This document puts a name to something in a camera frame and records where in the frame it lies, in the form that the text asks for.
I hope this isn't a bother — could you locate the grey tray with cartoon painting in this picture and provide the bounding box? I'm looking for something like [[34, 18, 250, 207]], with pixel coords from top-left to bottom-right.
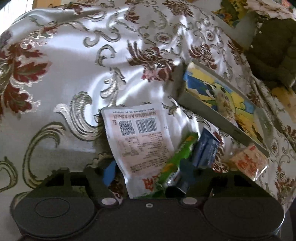
[[163, 60, 271, 158]]

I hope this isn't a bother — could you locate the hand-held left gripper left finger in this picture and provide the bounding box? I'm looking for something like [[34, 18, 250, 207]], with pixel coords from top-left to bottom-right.
[[38, 161, 121, 207]]

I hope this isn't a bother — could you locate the clear nut bar packet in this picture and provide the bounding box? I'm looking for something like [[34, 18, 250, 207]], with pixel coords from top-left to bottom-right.
[[216, 95, 240, 123]]

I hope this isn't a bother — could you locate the white packet with barcode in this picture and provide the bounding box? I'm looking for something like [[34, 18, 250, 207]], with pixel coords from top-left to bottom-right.
[[101, 103, 175, 200]]

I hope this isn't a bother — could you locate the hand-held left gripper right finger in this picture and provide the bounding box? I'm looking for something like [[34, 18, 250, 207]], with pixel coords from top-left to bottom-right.
[[179, 159, 264, 207]]

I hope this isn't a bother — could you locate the blue snack packet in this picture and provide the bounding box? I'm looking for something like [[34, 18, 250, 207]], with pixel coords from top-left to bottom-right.
[[191, 127, 221, 168]]

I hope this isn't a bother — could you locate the olive quilted jacket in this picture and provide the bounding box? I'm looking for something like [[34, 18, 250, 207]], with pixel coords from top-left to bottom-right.
[[244, 17, 296, 90]]

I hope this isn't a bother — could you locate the pale floral cloth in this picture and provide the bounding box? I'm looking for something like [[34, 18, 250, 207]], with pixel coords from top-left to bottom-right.
[[245, 0, 296, 20]]

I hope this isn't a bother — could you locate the floral satin blanket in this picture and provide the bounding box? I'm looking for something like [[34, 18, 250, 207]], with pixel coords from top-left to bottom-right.
[[0, 0, 296, 209]]

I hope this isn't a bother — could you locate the green snack packet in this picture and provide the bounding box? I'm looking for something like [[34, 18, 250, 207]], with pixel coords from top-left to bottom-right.
[[159, 132, 200, 188]]

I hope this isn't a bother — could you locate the rice cracker packet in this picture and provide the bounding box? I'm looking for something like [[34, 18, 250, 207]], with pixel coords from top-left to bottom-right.
[[228, 143, 269, 181]]

